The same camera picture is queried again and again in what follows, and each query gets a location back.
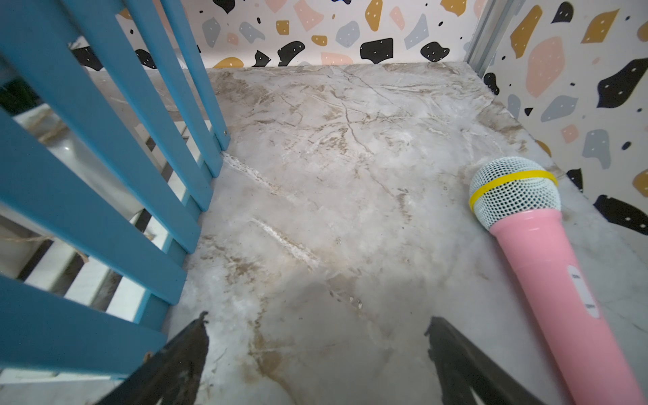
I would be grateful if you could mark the blue white wooden rack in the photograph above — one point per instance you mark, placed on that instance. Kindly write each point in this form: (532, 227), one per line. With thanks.
(112, 171)

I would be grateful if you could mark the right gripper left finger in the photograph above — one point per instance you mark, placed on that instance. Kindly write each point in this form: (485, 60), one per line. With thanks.
(173, 375)

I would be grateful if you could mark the pink toy microphone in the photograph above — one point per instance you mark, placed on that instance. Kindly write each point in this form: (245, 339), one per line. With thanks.
(518, 202)

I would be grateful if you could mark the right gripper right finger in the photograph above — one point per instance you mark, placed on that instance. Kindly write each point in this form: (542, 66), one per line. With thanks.
(466, 374)

